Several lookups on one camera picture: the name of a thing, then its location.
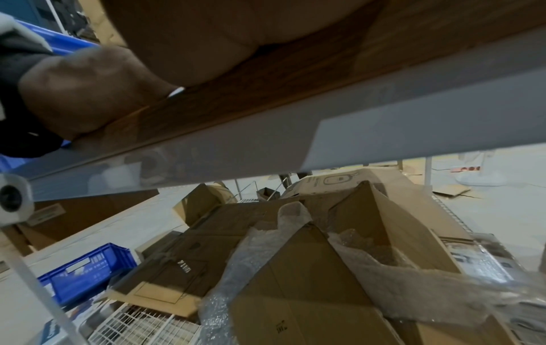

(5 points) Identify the white standing fan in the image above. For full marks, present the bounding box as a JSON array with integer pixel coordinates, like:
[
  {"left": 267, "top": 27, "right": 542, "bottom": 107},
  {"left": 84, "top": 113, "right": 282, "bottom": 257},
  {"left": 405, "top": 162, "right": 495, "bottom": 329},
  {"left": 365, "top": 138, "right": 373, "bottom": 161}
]
[{"left": 452, "top": 151, "right": 511, "bottom": 188}]

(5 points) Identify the blue crate with white label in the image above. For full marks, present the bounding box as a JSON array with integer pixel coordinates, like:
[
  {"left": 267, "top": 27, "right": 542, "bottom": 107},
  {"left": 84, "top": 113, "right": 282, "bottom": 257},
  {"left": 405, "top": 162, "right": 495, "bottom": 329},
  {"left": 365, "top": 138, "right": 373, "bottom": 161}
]
[{"left": 36, "top": 242, "right": 139, "bottom": 311}]

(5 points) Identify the wooden table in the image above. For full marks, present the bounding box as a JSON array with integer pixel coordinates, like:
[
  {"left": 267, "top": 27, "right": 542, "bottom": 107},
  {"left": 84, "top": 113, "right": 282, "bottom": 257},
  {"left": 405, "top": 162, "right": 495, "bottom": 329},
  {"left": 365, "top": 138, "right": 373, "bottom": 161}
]
[{"left": 0, "top": 0, "right": 546, "bottom": 345}]

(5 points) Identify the clear plastic wrap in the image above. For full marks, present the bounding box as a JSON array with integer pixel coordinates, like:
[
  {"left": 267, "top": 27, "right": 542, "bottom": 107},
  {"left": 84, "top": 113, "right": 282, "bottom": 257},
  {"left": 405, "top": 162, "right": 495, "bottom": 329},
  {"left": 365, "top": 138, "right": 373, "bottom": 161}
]
[{"left": 196, "top": 200, "right": 546, "bottom": 345}]

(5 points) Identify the person's left hand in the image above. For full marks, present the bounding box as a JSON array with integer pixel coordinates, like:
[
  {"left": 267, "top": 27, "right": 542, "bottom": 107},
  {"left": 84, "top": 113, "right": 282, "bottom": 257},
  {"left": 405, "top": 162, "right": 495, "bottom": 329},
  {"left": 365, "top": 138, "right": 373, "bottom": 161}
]
[{"left": 16, "top": 45, "right": 180, "bottom": 141}]

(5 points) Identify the person's right hand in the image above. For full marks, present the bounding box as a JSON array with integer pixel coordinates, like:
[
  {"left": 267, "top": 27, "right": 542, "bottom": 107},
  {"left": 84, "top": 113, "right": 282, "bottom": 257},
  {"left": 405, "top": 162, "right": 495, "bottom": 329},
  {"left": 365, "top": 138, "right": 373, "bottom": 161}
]
[{"left": 97, "top": 0, "right": 377, "bottom": 89}]

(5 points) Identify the white wire rack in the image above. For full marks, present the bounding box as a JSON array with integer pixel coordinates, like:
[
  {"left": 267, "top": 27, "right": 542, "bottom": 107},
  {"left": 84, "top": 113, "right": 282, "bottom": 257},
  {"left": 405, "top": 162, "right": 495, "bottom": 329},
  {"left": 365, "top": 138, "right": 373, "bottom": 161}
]
[{"left": 85, "top": 303, "right": 206, "bottom": 345}]

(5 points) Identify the large open cardboard box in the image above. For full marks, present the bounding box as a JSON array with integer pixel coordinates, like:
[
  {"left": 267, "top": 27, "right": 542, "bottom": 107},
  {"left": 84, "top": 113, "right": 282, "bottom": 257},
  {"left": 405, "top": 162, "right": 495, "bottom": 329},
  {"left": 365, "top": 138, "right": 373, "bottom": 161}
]
[{"left": 106, "top": 167, "right": 546, "bottom": 345}]

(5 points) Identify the blue plastic crate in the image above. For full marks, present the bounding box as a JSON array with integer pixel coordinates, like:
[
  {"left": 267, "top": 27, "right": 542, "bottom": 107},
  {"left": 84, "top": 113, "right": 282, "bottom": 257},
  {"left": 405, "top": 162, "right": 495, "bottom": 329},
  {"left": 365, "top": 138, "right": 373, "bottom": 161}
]
[{"left": 0, "top": 20, "right": 100, "bottom": 173}]

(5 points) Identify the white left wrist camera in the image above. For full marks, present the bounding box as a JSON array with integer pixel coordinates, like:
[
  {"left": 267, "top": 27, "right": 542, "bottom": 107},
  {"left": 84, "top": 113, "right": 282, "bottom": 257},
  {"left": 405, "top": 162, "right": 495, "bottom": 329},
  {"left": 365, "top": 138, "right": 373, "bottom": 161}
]
[{"left": 0, "top": 174, "right": 36, "bottom": 227}]

